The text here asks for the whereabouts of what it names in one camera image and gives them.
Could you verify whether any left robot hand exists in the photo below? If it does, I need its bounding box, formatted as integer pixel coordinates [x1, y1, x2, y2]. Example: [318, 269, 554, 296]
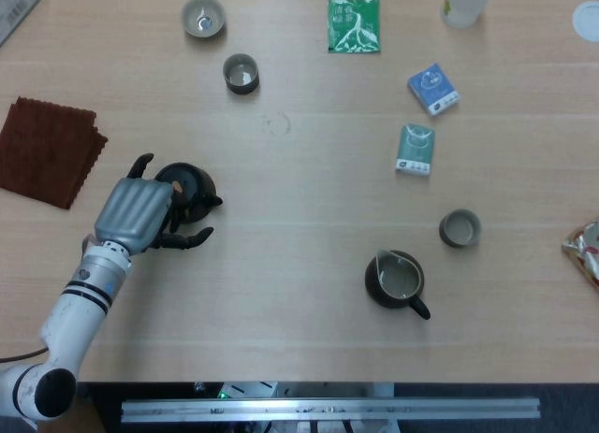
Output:
[93, 152, 215, 256]

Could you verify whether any dark green teapot with handle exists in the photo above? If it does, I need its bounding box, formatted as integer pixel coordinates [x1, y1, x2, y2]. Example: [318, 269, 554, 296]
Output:
[153, 162, 224, 224]

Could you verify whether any dark cylindrical teacup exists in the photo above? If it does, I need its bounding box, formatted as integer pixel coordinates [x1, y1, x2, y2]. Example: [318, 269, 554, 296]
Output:
[222, 53, 261, 96]
[438, 209, 483, 248]

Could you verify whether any grey shallow tea bowl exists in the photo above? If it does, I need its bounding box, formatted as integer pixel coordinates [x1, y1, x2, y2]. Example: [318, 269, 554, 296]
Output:
[181, 0, 227, 38]

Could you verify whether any brown folded cloth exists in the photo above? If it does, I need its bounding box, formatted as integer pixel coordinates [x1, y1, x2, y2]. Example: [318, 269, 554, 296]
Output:
[0, 95, 110, 210]

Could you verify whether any orange object under table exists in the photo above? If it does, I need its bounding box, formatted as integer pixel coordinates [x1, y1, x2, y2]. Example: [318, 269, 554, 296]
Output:
[37, 395, 107, 433]

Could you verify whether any green printed cardboard box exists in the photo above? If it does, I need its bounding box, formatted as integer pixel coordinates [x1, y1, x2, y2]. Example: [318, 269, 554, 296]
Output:
[0, 0, 55, 47]

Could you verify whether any green tissue pack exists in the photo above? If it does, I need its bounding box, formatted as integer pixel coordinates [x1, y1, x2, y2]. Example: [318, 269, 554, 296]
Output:
[394, 123, 436, 179]

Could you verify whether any green tea packet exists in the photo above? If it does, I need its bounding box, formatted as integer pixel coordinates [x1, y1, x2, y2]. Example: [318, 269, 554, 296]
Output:
[327, 0, 382, 55]

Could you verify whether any blue tissue pack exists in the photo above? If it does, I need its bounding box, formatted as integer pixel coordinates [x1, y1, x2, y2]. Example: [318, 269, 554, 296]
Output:
[406, 63, 461, 118]

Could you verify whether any frosted bottle with wooden cap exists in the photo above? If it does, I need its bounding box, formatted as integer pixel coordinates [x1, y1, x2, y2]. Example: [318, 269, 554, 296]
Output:
[440, 0, 491, 30]

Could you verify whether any silver foil snack bag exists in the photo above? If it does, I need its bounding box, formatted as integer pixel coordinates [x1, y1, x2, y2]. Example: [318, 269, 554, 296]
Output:
[561, 220, 599, 292]

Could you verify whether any white round table grommet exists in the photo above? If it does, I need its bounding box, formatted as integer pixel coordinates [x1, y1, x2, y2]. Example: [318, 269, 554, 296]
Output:
[572, 1, 599, 43]

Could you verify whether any dark pitcher with handle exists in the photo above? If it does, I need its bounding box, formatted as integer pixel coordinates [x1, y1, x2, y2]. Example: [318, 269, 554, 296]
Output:
[364, 249, 431, 321]

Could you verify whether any aluminium rail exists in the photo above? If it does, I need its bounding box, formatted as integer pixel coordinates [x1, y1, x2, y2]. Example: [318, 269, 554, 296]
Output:
[120, 397, 541, 424]

